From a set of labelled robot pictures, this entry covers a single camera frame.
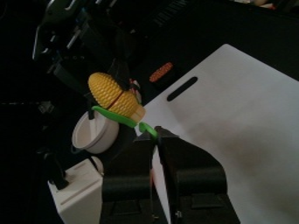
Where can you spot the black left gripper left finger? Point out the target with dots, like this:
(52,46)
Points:
(129,175)

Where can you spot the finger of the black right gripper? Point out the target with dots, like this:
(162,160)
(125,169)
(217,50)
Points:
(123,74)

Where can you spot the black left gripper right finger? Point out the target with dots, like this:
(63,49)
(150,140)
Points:
(194,175)

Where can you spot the yellow toy corn cob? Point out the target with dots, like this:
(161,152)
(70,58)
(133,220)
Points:
(111,94)

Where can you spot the green toy corn husk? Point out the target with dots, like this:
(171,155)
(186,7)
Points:
(117,116)

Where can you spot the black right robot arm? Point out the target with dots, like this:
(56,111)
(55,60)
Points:
(155,17)

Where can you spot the white cutting board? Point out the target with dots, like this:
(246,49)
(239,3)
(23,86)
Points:
(241,131)

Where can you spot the white knife block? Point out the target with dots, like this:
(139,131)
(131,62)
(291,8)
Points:
(79,192)

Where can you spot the white round bowl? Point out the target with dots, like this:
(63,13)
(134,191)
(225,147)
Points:
(94,134)

